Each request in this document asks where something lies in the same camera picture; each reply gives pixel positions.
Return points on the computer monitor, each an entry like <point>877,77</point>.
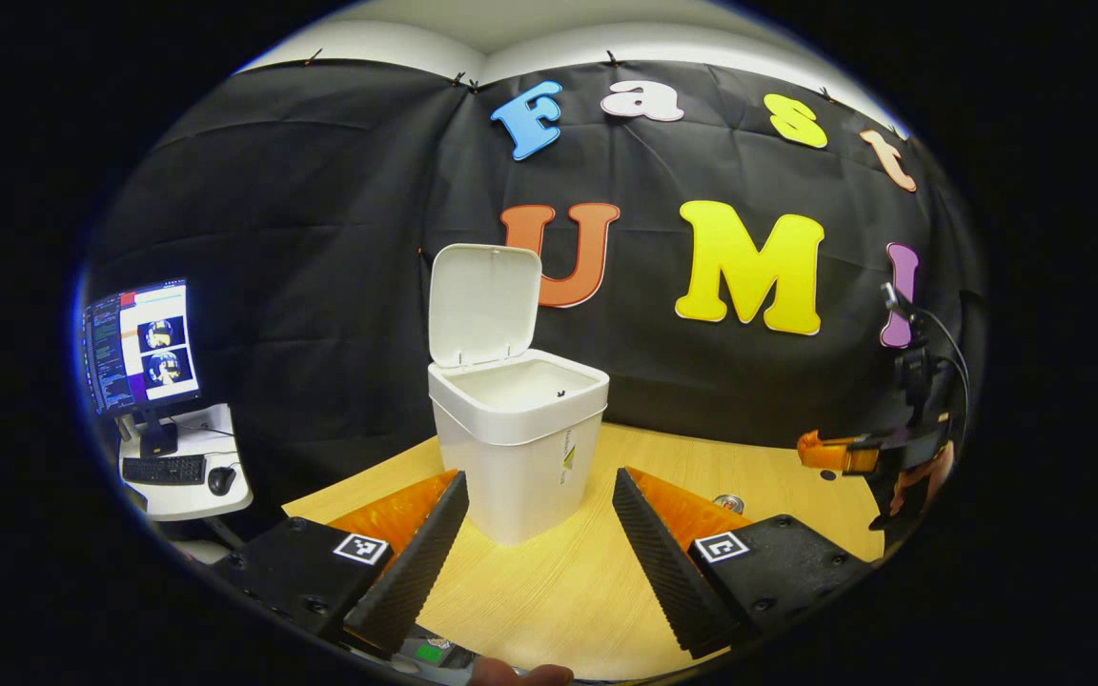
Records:
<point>144,343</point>

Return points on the red pop can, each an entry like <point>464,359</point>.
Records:
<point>728,502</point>

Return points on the black backdrop cloth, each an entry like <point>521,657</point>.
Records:
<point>320,238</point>

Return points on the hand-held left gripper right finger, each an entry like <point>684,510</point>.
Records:
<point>663,572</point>

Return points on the black computer mouse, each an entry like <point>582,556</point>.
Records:
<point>221,480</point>

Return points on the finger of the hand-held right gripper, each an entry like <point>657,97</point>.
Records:
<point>835,453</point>

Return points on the white garbage bin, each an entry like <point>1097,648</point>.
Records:
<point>511,467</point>

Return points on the white side table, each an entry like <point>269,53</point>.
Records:
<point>201,433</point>

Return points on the black keyboard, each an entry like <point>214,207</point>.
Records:
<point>163,469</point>

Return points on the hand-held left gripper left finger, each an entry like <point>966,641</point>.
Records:
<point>425,567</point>

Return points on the wooden desktop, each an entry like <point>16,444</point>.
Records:
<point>549,591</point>

